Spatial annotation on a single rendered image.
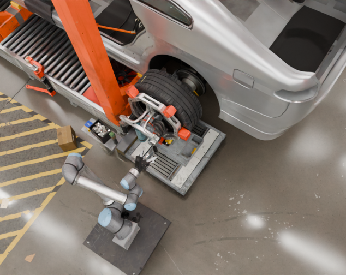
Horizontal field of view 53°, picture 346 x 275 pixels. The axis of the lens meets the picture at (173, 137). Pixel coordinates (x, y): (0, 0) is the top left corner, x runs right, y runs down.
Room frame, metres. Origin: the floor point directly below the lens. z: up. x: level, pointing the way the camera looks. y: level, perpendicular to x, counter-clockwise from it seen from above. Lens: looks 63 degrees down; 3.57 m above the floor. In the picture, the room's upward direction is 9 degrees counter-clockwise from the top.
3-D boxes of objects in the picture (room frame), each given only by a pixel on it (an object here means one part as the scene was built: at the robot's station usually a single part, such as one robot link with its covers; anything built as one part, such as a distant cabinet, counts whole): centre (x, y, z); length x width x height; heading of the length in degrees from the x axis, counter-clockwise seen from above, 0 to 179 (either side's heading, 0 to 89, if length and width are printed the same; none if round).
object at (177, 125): (1.62, 0.13, 0.85); 0.54 x 0.07 x 0.54; 47
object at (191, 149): (1.70, -0.02, 0.13); 0.50 x 0.36 x 0.10; 47
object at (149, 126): (1.56, 0.18, 0.85); 0.21 x 0.14 x 0.14; 137
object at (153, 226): (0.76, 0.56, 0.15); 0.60 x 0.60 x 0.30; 51
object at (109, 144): (1.76, 0.72, 0.44); 0.43 x 0.17 x 0.03; 47
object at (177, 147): (1.74, 0.02, 0.32); 0.40 x 0.30 x 0.28; 47
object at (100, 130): (1.75, 0.71, 0.51); 0.20 x 0.14 x 0.13; 39
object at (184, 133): (1.41, -0.10, 0.85); 0.09 x 0.08 x 0.07; 47
